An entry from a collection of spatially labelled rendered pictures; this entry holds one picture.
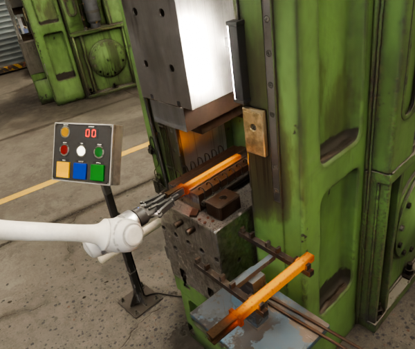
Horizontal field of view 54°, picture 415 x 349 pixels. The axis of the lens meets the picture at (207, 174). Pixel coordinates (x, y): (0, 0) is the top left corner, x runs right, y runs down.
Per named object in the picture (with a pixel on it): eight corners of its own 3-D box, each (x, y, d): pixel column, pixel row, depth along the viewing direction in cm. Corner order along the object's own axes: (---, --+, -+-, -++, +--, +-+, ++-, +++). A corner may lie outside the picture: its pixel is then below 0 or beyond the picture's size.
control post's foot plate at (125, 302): (135, 320, 240) (132, 310, 235) (115, 302, 255) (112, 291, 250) (164, 298, 252) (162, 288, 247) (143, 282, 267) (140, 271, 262)
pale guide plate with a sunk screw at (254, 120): (265, 158, 143) (261, 112, 135) (245, 151, 149) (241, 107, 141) (268, 155, 144) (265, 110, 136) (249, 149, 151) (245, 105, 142)
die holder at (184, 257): (227, 313, 177) (215, 232, 155) (172, 273, 202) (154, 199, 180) (303, 245, 208) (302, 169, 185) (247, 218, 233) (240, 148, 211)
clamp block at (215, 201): (221, 221, 160) (219, 208, 156) (207, 214, 165) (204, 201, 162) (242, 207, 166) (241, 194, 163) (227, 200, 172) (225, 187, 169)
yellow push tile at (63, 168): (68, 178, 194) (69, 162, 194) (55, 176, 197) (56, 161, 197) (71, 178, 196) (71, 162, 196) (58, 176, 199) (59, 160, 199)
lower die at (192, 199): (200, 211, 168) (198, 194, 163) (170, 195, 181) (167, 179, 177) (265, 167, 191) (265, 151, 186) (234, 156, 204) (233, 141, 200)
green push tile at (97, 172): (102, 181, 187) (104, 165, 187) (89, 180, 190) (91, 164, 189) (105, 181, 189) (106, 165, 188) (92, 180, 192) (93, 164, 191)
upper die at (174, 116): (187, 132, 150) (182, 108, 145) (154, 121, 163) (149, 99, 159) (261, 95, 173) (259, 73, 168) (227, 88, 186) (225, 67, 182)
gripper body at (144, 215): (131, 222, 159) (149, 210, 164) (143, 230, 154) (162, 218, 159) (126, 207, 155) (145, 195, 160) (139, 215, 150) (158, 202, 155)
